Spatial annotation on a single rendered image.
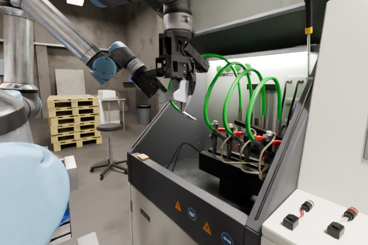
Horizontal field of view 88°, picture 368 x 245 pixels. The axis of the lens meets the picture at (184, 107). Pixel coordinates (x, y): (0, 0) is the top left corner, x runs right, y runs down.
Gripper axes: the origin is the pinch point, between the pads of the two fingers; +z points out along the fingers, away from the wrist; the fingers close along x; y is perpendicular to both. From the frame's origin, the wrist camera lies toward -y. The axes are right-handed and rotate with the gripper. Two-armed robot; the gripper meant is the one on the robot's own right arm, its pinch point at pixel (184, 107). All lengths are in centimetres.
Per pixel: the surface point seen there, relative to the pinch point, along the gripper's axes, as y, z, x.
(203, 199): -3.1, 27.8, 5.2
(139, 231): -3, 65, -36
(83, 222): -1, 122, -142
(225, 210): -4.2, 27.7, 12.6
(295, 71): -57, -12, 10
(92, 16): -215, -262, -786
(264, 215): -6.1, 24.8, 22.3
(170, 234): -3, 50, -11
